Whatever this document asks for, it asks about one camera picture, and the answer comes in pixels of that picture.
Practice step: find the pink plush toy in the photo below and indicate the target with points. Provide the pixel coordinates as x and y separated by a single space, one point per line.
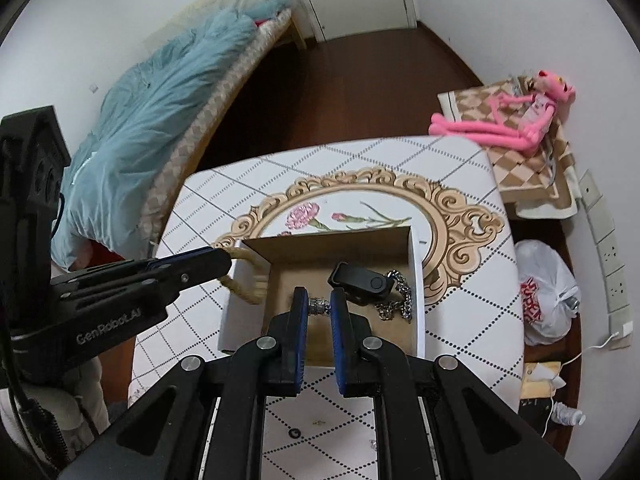
500 135

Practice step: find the red cloth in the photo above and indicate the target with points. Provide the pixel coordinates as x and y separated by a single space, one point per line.
107 252

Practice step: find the white diamond-pattern floral tablecloth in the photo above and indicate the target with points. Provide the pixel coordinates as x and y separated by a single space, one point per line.
350 160

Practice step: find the yellow cardboard box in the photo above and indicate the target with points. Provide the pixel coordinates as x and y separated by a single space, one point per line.
540 380

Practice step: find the light blue quilt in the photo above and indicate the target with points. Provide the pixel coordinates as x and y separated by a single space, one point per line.
150 110

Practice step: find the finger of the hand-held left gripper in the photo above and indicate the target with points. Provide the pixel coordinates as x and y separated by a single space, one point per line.
200 267
190 255

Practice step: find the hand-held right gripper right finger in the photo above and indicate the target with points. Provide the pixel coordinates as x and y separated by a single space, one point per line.
339 325

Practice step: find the wooden bed frame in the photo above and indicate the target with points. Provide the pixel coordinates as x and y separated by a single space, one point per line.
298 35

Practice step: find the small white bottle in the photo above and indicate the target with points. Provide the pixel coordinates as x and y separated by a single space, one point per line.
569 415

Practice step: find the white plastic bag red print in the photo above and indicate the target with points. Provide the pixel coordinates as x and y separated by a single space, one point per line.
545 270

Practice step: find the row of wall sockets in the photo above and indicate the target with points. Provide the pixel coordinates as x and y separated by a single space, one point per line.
607 245

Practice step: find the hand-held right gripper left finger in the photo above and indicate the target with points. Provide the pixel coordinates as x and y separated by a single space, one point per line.
300 320

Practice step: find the black swivel flash drive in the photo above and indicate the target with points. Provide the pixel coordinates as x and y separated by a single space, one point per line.
360 282

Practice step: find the brown checkered cloth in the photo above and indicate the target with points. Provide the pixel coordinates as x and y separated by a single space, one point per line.
525 175

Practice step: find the white charger plug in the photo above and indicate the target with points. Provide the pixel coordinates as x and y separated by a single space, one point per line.
623 335

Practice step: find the beige cloth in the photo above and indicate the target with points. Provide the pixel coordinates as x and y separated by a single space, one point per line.
82 410

